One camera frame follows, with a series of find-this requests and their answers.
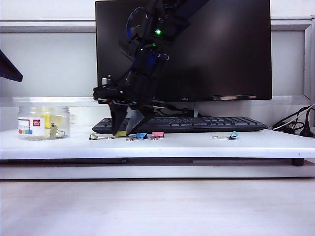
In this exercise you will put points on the blue binder clip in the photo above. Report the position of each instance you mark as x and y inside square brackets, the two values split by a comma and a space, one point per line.
[141, 135]

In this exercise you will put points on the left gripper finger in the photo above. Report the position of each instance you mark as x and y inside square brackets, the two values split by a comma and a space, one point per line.
[9, 71]

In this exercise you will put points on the pink binder clip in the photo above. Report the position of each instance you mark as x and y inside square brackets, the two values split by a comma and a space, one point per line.
[157, 134]

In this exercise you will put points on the teal binder clip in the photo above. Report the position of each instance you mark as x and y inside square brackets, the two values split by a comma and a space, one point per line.
[233, 135]

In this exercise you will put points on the black power plug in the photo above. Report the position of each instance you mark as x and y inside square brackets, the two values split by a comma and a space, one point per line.
[306, 131]

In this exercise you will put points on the silver monitor stand leg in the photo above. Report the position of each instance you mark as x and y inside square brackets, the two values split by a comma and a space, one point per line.
[196, 110]

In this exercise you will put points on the small yellow binder clip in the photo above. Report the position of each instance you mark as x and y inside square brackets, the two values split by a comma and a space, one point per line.
[93, 136]

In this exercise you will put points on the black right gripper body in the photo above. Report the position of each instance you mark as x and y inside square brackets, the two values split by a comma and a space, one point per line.
[140, 93]

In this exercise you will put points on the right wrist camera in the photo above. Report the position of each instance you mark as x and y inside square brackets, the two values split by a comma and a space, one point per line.
[106, 80]

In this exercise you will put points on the white desk riser board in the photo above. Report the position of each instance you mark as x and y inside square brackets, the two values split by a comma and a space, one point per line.
[172, 147]

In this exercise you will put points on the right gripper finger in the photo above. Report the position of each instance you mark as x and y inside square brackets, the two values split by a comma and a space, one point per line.
[118, 118]
[135, 120]

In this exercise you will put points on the clear plastic jar with label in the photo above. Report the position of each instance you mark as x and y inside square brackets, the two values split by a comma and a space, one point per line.
[32, 123]

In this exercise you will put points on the black riser foot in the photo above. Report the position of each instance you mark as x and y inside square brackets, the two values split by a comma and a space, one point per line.
[297, 163]

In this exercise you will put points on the gray aluminium partition rail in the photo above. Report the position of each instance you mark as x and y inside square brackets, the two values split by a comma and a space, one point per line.
[49, 28]

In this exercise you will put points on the black computer keyboard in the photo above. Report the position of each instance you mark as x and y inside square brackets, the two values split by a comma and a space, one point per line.
[209, 124]

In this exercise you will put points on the shiny silver partition rail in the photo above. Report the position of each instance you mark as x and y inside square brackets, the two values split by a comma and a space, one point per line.
[49, 100]

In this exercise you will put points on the black and blue right arm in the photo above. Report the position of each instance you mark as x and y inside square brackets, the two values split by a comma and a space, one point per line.
[150, 61]

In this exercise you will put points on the black computer monitor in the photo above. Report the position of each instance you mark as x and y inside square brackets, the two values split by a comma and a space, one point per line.
[221, 49]

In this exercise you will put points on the aluminium partition post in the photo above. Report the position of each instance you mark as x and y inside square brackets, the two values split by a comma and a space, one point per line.
[307, 61]

